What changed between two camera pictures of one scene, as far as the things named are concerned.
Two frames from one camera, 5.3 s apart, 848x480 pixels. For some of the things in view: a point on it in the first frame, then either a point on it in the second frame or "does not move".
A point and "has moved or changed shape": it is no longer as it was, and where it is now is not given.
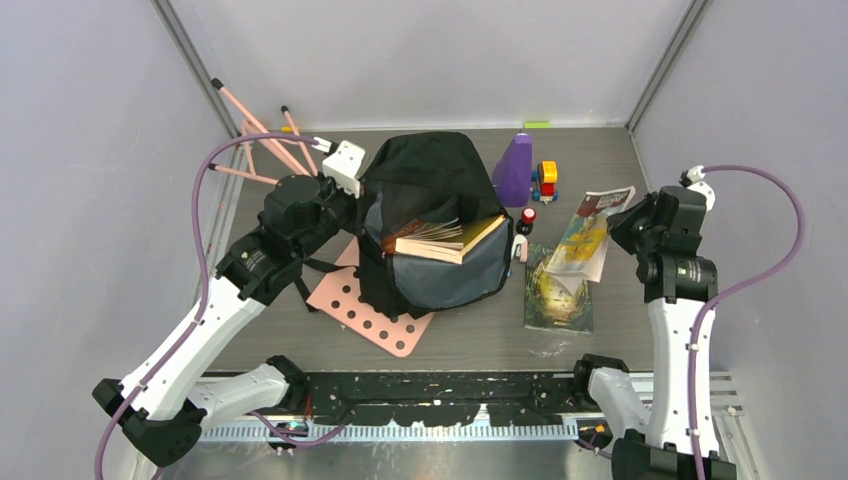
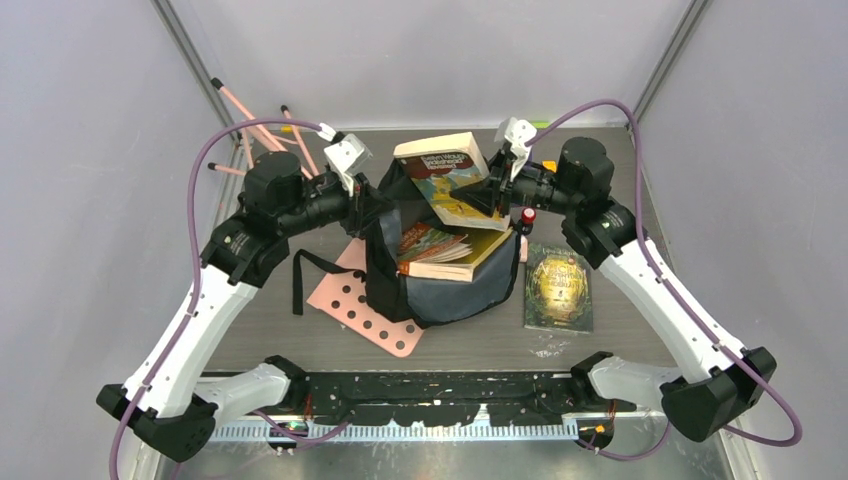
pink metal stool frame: [291, 153] does not move
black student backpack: [423, 183] has moved or changed shape
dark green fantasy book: [549, 302] does not move
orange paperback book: [439, 239] has moved or changed shape
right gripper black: [618, 225] to [492, 193]
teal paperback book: [581, 250] to [442, 163]
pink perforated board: [337, 295] does not move
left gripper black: [328, 184] to [366, 205]
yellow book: [449, 240] to [482, 241]
